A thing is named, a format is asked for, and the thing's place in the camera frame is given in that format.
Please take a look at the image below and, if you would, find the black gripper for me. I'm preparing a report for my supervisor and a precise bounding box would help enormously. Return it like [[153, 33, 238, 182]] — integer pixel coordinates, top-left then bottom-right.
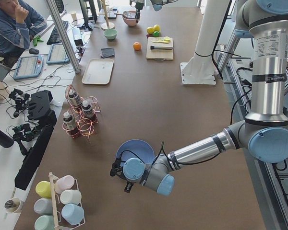
[[135, 0, 144, 23], [110, 158, 132, 193]]

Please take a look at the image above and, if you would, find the orange mandarin fruit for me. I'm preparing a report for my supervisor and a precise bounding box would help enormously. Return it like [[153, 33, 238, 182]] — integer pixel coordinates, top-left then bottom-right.
[[133, 42, 142, 51]]

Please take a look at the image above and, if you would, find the blue round plate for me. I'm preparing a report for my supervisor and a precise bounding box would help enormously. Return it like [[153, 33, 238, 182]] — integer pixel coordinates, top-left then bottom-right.
[[115, 139, 155, 166]]

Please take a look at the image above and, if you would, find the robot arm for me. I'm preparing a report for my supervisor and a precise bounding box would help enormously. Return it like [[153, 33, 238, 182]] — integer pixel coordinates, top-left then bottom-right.
[[129, 0, 176, 22], [110, 0, 288, 196]]

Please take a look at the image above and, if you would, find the pink bowl with metal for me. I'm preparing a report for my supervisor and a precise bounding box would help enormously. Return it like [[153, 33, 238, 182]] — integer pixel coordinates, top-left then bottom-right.
[[116, 10, 138, 27]]

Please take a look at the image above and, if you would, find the lower whole lemon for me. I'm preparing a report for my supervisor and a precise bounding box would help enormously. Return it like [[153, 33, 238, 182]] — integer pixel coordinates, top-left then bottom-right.
[[146, 27, 155, 35]]

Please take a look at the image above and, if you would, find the whole lemon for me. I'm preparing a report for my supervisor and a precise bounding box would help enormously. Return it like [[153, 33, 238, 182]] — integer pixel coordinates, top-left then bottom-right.
[[146, 27, 155, 35], [153, 24, 160, 32]]

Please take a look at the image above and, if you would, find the upper whole lemon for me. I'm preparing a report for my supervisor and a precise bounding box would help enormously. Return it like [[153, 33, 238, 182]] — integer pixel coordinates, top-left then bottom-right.
[[153, 24, 160, 32]]

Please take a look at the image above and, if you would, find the green lime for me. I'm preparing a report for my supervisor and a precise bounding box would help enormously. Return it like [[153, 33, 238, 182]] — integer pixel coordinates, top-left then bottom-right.
[[152, 31, 160, 37]]

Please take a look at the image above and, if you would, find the green bowl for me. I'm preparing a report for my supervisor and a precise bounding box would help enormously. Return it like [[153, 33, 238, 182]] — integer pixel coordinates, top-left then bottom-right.
[[104, 29, 117, 40]]

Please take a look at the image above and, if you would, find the steel muddler black tip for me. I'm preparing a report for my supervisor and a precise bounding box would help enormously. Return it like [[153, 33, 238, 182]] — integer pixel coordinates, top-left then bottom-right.
[[150, 46, 173, 50]]

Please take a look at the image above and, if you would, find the yellow plastic knife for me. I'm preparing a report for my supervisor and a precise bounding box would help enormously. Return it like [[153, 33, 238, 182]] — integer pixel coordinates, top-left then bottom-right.
[[151, 39, 170, 44]]

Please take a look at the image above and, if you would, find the bamboo cutting board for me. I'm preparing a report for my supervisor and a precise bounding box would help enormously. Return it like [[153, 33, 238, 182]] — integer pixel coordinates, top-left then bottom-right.
[[146, 37, 174, 60]]

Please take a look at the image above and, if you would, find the grey folded cloth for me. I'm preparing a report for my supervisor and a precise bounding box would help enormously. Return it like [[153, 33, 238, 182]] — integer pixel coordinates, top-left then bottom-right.
[[101, 47, 115, 58]]

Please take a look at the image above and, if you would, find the white cup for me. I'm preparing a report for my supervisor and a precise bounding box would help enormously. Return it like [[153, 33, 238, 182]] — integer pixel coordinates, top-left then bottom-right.
[[60, 189, 82, 205]]

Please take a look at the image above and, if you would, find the blue cup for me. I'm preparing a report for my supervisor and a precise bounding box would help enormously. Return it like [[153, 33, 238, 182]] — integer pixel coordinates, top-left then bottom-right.
[[61, 203, 84, 225]]

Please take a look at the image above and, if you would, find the pink cup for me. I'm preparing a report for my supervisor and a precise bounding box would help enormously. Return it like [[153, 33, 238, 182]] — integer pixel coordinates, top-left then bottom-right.
[[54, 175, 74, 194]]

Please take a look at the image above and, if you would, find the cream rabbit tray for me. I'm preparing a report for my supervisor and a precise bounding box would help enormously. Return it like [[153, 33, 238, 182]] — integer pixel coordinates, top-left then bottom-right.
[[82, 58, 114, 85]]

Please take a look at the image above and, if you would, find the wooden cup rack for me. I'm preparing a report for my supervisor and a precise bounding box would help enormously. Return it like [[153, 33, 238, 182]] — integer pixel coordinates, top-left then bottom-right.
[[48, 172, 86, 230]]

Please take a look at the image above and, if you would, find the yellow cup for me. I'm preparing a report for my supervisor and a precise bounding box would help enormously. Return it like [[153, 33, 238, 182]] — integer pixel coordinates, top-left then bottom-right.
[[36, 181, 51, 198]]

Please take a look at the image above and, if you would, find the black keyboard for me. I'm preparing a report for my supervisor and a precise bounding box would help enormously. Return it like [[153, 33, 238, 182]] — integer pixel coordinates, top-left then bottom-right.
[[47, 21, 69, 45]]

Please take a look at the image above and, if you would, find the left dark drink bottle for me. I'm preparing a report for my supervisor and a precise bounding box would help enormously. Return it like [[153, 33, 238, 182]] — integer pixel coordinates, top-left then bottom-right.
[[63, 112, 80, 138]]

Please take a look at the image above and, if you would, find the dark drink bottle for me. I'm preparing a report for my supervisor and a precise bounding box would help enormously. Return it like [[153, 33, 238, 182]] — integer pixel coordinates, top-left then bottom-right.
[[63, 112, 80, 138], [68, 91, 83, 107], [82, 100, 97, 123]]

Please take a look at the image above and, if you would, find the grey cup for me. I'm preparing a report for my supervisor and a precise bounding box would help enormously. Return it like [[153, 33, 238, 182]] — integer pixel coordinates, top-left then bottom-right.
[[33, 198, 53, 215]]

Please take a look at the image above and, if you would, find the far teach pendant tablet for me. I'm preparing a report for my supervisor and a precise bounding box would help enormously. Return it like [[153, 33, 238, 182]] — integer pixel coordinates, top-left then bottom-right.
[[46, 44, 70, 65]]

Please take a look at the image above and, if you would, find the teach pendant tablet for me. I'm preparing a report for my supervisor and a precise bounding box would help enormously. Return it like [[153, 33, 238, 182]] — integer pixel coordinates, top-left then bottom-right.
[[13, 55, 43, 80], [46, 44, 70, 65]]

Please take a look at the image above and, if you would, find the middle dark drink bottle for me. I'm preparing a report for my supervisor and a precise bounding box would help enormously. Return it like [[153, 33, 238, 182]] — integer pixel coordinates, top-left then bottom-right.
[[82, 100, 97, 123]]

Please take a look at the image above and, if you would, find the mint green cup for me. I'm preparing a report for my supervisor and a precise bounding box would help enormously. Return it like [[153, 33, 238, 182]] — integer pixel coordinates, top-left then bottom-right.
[[34, 215, 55, 230]]

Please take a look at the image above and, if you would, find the right dark drink bottle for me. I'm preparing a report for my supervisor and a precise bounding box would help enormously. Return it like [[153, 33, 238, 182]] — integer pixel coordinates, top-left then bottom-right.
[[68, 91, 83, 107]]

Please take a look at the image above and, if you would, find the paper cup with utensils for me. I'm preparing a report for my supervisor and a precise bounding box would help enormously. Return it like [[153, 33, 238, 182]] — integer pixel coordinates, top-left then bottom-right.
[[4, 197, 24, 214]]

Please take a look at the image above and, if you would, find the near teach pendant tablet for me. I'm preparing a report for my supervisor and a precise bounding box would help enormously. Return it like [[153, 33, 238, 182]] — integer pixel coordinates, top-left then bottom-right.
[[13, 55, 43, 80]]

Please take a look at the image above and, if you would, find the seated person blue jacket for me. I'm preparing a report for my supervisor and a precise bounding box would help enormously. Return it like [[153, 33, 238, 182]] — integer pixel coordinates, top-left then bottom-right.
[[0, 0, 47, 57]]

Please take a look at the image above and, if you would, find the black water bottle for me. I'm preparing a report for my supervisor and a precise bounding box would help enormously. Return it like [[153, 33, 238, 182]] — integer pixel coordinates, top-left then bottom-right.
[[0, 130, 14, 148]]

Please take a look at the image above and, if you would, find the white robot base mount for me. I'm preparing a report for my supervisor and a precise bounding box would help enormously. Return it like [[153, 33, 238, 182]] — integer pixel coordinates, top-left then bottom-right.
[[180, 0, 231, 85]]

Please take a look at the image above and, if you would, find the copper wire bottle rack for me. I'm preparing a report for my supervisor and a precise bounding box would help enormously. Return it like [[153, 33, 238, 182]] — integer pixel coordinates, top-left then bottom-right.
[[62, 85, 101, 139]]

